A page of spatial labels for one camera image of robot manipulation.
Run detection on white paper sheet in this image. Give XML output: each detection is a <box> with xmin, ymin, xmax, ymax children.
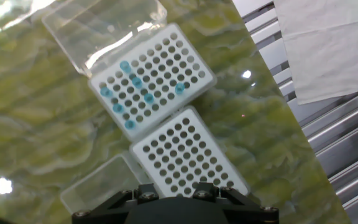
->
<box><xmin>273</xmin><ymin>0</ymin><xmax>358</xmax><ymax>106</ymax></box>

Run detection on white pipette tip holder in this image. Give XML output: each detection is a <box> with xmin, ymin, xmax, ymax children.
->
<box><xmin>41</xmin><ymin>0</ymin><xmax>218</xmax><ymax>142</ymax></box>
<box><xmin>60</xmin><ymin>105</ymin><xmax>250</xmax><ymax>215</ymax></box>

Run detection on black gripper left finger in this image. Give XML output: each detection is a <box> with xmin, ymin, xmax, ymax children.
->
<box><xmin>71</xmin><ymin>182</ymin><xmax>160</xmax><ymax>224</ymax></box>

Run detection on green marble pattern mat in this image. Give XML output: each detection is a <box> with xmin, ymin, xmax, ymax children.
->
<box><xmin>0</xmin><ymin>0</ymin><xmax>352</xmax><ymax>224</ymax></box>

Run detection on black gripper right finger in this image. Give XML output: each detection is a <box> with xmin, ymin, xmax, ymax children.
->
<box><xmin>193</xmin><ymin>182</ymin><xmax>280</xmax><ymax>224</ymax></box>

